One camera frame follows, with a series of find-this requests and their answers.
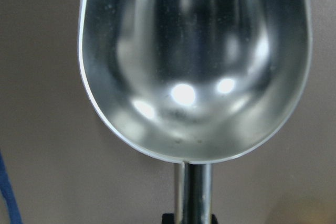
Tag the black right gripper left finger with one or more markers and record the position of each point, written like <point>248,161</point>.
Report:
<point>168,218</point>

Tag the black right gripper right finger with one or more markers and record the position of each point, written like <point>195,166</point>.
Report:
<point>213,219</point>

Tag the stainless steel ice scoop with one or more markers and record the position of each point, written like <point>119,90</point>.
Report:
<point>194,82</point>

